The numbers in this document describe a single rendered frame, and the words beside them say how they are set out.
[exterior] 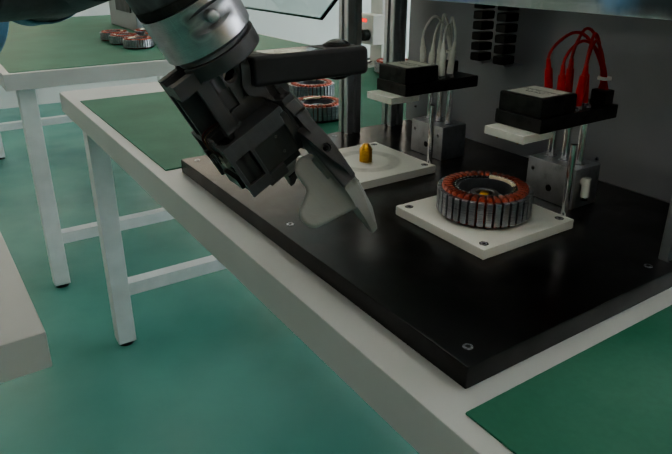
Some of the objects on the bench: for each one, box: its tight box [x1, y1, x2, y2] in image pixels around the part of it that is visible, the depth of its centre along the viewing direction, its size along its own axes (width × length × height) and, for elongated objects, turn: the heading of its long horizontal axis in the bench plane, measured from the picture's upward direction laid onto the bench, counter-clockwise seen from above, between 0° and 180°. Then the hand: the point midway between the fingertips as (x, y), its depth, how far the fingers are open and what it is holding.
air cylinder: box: [411, 115, 466, 161], centre depth 100 cm, size 5×8×6 cm
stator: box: [436, 170, 534, 229], centre depth 74 cm, size 11×11×4 cm
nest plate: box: [299, 142, 436, 190], centre depth 94 cm, size 15×15×1 cm
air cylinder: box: [526, 150, 601, 210], centre depth 81 cm, size 5×8×6 cm
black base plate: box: [181, 120, 672, 389], centre depth 86 cm, size 47×64×2 cm
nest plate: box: [396, 195, 574, 260], centre depth 75 cm, size 15×15×1 cm
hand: (336, 201), depth 61 cm, fingers open, 14 cm apart
